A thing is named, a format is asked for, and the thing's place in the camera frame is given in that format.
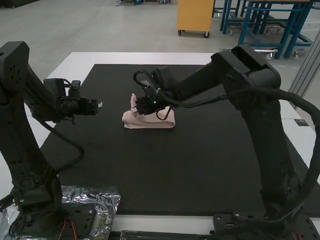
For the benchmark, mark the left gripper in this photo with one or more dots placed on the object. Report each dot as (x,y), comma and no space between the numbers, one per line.
(83,106)

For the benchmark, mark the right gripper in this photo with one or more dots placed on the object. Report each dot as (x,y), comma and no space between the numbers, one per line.
(150,103)

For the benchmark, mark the pale towel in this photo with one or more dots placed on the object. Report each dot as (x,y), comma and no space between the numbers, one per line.
(150,123)

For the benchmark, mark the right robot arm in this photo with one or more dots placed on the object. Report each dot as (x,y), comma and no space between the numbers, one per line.
(260,112)

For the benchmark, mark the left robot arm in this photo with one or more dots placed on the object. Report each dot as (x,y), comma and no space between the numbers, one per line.
(17,112)

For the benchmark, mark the black mat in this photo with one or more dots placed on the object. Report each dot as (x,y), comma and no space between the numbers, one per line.
(150,165)

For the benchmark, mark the silver foil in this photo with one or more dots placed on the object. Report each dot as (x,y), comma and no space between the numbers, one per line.
(100,197)

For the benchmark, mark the yellow wheeled cabinet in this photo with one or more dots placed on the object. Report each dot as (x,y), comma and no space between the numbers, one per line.
(195,15)

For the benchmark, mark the dark base panel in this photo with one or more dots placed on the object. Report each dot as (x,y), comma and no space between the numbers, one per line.
(250,228)
(82,220)

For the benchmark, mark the blue metal rack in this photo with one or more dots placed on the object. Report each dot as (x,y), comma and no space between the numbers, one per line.
(287,27)
(228,15)

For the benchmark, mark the small black label plate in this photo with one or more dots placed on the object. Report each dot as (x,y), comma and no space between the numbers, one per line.
(301,122)

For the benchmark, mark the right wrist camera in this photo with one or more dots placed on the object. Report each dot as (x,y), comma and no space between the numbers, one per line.
(150,90)

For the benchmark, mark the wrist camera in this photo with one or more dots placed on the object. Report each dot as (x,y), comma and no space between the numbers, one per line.
(74,87)
(150,90)

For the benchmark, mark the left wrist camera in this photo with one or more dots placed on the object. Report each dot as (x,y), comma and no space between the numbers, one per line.
(74,87)

